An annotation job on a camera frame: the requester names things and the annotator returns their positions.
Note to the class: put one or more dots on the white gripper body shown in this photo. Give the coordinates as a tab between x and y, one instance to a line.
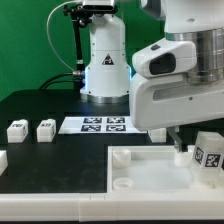
160	95

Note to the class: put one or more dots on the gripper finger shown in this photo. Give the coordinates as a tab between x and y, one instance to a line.
173	132

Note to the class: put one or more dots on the white square table top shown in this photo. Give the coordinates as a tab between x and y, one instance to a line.
153	168

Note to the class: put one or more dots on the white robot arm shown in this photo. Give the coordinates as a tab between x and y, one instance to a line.
201	22

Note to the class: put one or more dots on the white sheet with fiducial markers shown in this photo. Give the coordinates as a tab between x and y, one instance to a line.
97	124

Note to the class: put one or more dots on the white left fence block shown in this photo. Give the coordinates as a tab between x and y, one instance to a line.
3	161

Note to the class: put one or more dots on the white front fence rail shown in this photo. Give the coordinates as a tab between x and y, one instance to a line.
205	205

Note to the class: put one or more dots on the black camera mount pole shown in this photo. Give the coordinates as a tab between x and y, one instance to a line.
80	19

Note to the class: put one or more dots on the grey camera on mount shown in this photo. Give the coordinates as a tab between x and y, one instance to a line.
99	6

